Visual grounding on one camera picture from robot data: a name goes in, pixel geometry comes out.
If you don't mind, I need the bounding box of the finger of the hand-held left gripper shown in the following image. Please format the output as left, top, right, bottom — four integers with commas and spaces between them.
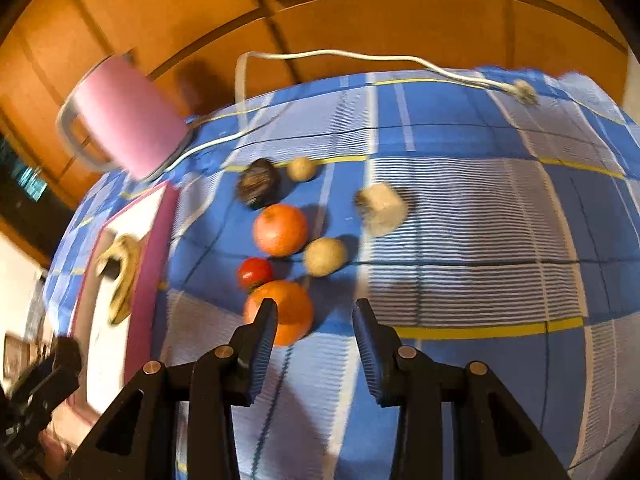
10, 337, 84, 428

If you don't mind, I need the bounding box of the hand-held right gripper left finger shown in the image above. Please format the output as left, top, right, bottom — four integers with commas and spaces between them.
60, 298, 279, 480

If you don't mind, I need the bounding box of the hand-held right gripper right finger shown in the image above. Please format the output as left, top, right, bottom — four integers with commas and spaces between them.
351, 298, 571, 480

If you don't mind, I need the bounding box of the orange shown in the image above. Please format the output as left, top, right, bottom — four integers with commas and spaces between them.
252, 203, 309, 258
243, 280, 315, 347

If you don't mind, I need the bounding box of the red tomato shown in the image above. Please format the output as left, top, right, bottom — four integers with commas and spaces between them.
237, 257, 275, 291

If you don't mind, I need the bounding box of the large tan round fruit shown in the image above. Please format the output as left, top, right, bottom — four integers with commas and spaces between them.
303, 237, 348, 278

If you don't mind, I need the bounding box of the dark brown round fruit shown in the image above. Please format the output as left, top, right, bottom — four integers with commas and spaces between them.
236, 157, 282, 210

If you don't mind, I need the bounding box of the white tray with pink rim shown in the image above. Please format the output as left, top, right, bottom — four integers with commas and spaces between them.
65, 180, 180, 421

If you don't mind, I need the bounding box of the small tan round fruit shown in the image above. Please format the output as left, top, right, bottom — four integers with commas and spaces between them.
286, 157, 318, 183

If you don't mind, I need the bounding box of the bunch of yellow bananas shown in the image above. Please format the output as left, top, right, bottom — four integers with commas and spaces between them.
95, 235, 142, 326

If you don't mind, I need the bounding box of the beige block with dark side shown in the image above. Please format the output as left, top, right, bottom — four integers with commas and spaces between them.
355, 181, 408, 237

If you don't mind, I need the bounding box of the blue plaid tablecloth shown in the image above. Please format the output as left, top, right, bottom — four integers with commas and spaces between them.
42, 65, 640, 480

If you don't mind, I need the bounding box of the pink electric kettle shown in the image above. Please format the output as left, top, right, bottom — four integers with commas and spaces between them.
56, 54, 194, 184

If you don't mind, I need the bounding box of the white power cable with plug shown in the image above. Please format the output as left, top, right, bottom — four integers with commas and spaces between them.
147, 50, 541, 183

